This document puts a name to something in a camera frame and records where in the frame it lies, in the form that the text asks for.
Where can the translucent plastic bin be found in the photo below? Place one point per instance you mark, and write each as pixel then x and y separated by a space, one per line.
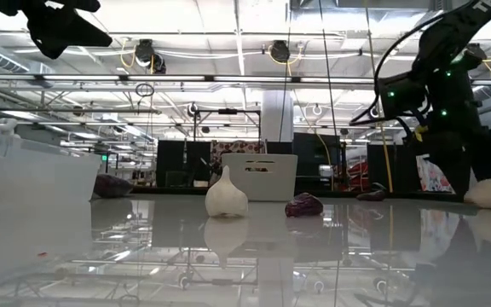
pixel 36 170

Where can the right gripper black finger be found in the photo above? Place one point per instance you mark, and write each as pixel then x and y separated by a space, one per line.
pixel 484 162
pixel 456 166

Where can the dark purple eggplant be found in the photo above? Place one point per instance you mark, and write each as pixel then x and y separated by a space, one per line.
pixel 371 196

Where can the round white garlic bulb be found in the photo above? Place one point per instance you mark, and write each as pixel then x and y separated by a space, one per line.
pixel 486 194

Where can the white building pillar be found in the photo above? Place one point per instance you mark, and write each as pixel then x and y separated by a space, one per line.
pixel 277 115

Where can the floral patterned cloth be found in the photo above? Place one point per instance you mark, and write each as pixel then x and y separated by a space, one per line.
pixel 237 147

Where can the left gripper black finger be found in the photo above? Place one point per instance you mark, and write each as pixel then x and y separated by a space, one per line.
pixel 79 34
pixel 43 40

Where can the red fabric object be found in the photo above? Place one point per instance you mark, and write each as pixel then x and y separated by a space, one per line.
pixel 359 170

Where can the black gantry frame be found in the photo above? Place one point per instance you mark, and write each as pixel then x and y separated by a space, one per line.
pixel 227 111

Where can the colourful printed bag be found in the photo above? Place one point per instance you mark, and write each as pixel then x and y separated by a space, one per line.
pixel 433 177

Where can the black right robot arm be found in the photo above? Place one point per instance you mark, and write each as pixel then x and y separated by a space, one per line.
pixel 454 30

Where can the long ceiling light rail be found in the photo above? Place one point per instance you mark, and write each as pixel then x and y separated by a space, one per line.
pixel 164 78

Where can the black partition panel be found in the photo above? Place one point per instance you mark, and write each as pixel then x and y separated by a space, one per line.
pixel 177 162
pixel 399 170
pixel 313 153

